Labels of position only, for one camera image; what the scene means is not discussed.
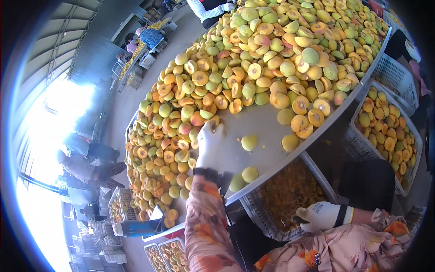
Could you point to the long table with peaches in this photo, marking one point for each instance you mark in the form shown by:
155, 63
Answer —
136, 57

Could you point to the person's right fingers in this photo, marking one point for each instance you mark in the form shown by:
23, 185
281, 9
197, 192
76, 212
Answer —
303, 212

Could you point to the person's body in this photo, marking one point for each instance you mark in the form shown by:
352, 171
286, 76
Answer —
340, 251

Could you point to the black wrist band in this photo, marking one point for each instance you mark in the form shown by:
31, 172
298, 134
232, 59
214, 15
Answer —
212, 175
341, 216

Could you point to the heap of halved peaches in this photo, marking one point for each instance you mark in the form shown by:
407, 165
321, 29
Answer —
272, 51

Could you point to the stack of empty white crates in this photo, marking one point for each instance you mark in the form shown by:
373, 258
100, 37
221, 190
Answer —
98, 246

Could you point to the person's left fingers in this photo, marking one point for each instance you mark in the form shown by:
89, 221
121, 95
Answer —
212, 128

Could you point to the person's right hand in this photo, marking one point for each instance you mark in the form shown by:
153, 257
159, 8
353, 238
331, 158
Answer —
321, 216

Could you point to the metal sorting table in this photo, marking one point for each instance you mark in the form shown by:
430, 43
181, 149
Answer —
261, 125

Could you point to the white crate of peach halves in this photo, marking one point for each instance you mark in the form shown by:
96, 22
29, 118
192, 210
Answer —
385, 136

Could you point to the small metal pitting tool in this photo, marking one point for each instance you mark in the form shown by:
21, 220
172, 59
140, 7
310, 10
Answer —
295, 220

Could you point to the person's left hand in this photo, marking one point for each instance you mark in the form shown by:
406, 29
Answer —
209, 149

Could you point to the empty white plastic crate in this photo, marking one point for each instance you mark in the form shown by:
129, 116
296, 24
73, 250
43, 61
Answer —
396, 78

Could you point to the small crate of peach halves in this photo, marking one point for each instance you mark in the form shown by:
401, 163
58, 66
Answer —
154, 259
175, 255
120, 205

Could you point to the blue thermos bottle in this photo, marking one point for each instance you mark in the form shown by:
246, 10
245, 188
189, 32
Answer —
139, 228

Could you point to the white crate of peach pits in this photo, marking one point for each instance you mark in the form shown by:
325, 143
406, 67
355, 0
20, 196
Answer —
285, 200

